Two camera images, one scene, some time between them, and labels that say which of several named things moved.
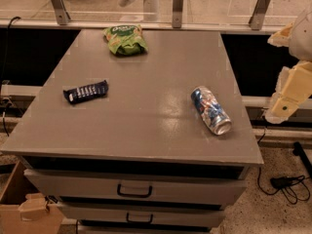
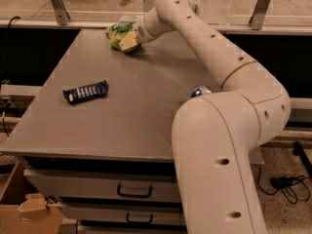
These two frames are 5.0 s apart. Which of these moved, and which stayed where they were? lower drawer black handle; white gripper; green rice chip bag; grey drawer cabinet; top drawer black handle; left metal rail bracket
Moved: white gripper; green rice chip bag
Stayed: grey drawer cabinet; top drawer black handle; lower drawer black handle; left metal rail bracket
